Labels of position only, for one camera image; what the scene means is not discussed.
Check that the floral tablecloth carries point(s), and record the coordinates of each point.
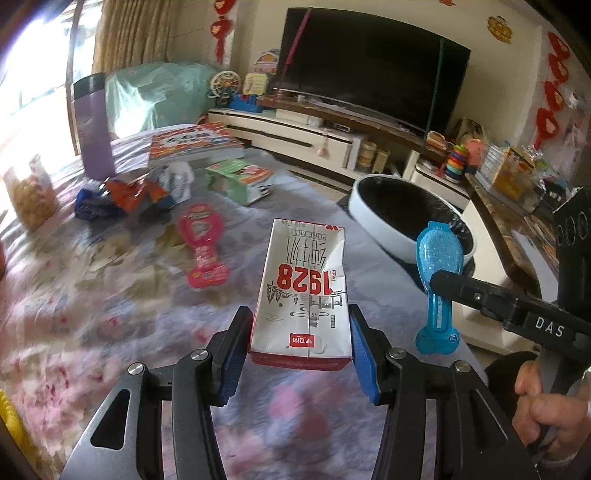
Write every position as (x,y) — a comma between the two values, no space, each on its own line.
(115,300)

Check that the yellow cartoon box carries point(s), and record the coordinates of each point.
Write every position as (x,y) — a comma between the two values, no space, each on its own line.
(512,173)

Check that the white red milk carton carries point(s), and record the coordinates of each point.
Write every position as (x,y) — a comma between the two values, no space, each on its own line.
(300,295)

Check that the black flat television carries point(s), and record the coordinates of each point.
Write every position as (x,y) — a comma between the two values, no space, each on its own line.
(369,64)

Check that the armchair under teal cover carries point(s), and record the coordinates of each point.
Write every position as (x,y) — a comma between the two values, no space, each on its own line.
(157,97)

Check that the thin pink rod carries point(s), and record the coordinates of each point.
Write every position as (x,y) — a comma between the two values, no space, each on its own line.
(292,48)

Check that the blue wrapper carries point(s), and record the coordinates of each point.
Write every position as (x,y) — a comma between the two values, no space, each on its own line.
(94,207)

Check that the blue spoon-shaped package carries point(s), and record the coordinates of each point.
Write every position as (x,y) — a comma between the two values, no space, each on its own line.
(436,258)

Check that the pink toy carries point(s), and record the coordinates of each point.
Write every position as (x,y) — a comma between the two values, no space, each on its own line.
(474,147)

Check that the beige patterned curtain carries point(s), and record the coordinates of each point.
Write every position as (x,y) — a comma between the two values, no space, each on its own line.
(138,32)

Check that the blue toy block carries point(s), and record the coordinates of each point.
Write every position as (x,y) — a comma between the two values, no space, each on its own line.
(244,102)

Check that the white television cabinet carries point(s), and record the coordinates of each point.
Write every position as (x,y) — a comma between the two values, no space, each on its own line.
(286,134)

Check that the colourful book box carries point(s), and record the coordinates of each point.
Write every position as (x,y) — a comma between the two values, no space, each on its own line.
(189,141)

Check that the toy ferris wheel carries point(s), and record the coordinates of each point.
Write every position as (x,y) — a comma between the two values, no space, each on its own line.
(224,87)

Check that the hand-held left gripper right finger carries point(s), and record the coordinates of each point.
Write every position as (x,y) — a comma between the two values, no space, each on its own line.
(367,364)

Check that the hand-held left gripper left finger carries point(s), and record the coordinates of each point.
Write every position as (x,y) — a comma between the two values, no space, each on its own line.
(233,369)

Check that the yellow foam fruit net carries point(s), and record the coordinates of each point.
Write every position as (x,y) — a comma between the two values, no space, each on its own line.
(5,410)

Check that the balcony sliding glass door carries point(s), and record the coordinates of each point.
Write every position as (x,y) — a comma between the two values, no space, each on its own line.
(37,92)

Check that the brown marble counter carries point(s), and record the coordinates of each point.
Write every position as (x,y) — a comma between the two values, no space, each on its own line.
(498,217)

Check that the clear jar of snack balls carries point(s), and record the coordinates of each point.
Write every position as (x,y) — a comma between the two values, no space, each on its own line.
(32,198)

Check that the colourful toy house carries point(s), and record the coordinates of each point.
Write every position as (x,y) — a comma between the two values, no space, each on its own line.
(265,62)

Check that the orange crumpled wrapper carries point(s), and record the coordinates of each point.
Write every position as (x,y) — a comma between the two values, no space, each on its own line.
(134,191)

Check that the pink spoon-shaped package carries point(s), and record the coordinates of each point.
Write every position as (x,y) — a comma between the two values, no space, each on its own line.
(201,230)

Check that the crumpled white silver wrapper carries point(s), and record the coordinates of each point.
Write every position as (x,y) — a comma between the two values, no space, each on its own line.
(178,177)

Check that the toy cash register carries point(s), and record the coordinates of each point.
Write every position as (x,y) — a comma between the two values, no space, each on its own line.
(436,140)

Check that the person's dark clothing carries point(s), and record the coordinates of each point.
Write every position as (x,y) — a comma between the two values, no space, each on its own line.
(501,369)

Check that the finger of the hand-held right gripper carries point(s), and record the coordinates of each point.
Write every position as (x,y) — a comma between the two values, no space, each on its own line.
(475,295)

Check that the purple thermos bottle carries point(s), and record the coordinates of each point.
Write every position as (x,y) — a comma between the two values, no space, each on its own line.
(94,134)

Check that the white paper sheet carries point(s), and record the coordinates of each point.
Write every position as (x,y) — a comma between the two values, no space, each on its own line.
(535,254)

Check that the gold red figure sticker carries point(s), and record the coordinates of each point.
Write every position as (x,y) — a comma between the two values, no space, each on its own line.
(499,28)

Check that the person's right hand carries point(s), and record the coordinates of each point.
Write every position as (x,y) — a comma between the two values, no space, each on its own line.
(549,415)

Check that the white bin with black liner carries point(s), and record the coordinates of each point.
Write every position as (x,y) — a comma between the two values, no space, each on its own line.
(369,217)

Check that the white counter cabinet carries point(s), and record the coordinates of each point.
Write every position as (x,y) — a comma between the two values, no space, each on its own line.
(475,332)

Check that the green tissue box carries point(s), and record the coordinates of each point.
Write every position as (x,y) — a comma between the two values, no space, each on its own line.
(231,182)

